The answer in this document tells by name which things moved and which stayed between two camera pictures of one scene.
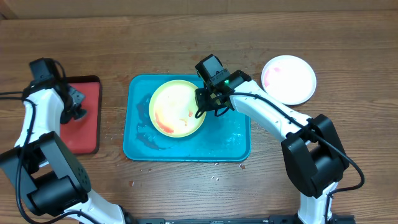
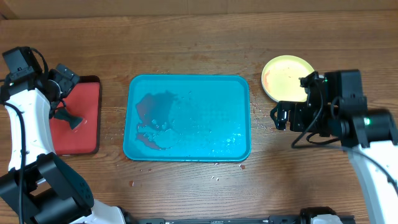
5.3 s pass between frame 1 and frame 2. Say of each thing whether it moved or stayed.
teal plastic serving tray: stayed
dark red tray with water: stayed
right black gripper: moved
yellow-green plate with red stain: moved
